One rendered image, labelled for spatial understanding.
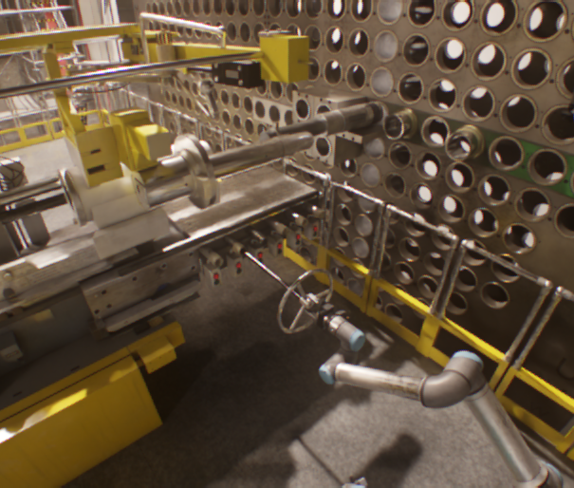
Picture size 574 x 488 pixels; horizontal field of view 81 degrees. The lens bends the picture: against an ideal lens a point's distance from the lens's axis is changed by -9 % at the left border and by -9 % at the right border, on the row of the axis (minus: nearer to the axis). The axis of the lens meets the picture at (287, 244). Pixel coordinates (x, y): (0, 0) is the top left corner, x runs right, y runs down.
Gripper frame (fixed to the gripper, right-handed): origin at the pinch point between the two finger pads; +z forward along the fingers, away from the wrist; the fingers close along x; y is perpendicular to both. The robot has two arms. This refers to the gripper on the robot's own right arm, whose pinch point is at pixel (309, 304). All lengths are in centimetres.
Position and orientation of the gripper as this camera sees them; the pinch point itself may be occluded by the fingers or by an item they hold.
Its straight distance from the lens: 188.9
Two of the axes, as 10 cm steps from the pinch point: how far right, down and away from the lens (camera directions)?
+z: -6.5, -4.4, 6.3
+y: -7.6, 2.6, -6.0
